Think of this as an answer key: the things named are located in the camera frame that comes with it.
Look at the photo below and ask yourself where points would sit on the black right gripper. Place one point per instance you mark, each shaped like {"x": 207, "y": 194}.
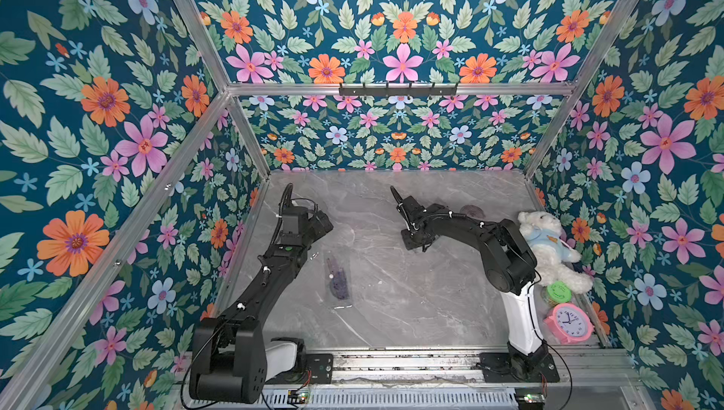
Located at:
{"x": 409, "y": 215}

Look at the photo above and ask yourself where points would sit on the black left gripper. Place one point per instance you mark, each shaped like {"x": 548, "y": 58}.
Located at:
{"x": 318, "y": 230}

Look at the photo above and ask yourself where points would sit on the purple protractor ruler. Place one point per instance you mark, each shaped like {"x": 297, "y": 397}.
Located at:
{"x": 474, "y": 212}

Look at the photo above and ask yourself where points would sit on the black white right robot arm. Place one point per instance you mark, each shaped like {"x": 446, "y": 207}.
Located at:
{"x": 509, "y": 264}

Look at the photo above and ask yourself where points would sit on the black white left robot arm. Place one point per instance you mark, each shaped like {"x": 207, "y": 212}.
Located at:
{"x": 230, "y": 361}

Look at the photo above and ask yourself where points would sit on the white teddy bear blue shirt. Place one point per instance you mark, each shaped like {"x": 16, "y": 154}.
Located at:
{"x": 542, "y": 231}

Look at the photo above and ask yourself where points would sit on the green round lid jar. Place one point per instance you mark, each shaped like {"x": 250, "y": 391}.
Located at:
{"x": 556, "y": 293}

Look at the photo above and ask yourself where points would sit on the pink alarm clock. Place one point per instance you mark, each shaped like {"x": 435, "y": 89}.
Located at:
{"x": 569, "y": 324}

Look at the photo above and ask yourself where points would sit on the black hook rail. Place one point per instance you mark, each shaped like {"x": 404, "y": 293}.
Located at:
{"x": 405, "y": 89}

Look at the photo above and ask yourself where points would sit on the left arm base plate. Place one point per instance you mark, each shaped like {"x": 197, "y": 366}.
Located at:
{"x": 310, "y": 369}

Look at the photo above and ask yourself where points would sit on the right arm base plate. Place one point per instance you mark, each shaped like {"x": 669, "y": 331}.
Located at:
{"x": 515, "y": 367}

